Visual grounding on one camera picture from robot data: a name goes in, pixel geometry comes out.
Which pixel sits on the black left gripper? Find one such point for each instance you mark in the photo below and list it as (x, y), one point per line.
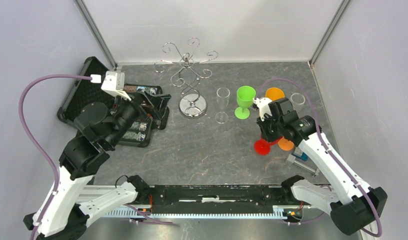
(149, 111)

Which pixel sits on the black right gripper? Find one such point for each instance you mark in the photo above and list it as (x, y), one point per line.
(262, 125)

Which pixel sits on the orange plastic wine glass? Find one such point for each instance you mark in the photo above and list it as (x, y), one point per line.
(285, 145)

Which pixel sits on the red plastic wine glass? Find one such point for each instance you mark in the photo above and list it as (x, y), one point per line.
(263, 147)

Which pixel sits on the yellow plastic wine glass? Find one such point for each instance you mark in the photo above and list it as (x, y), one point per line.
(274, 93)

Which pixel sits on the clear wine glass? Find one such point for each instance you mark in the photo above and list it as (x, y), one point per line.
(298, 101)
(222, 99)

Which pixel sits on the green plastic wine glass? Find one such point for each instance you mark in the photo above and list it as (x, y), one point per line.
(244, 98)

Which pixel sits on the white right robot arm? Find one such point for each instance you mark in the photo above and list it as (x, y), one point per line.
(353, 204)

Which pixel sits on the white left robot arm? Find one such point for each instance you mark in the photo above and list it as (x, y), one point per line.
(99, 131)

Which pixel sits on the chrome wine glass rack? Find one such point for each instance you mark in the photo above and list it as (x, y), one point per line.
(192, 104)

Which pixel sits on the poker chip row upper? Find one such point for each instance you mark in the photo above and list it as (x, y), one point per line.
(141, 88)

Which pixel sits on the blue green toy blocks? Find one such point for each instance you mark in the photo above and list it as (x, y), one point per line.
(299, 158)

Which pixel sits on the black poker chip case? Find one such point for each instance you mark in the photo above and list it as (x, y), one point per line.
(83, 92)

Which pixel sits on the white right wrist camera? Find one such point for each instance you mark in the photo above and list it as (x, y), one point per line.
(263, 106)

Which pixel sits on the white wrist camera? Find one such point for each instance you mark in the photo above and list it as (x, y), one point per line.
(113, 84)
(263, 106)

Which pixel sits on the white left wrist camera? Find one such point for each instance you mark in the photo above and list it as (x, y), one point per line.
(113, 84)

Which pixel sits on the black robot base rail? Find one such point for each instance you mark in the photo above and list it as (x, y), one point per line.
(212, 201)

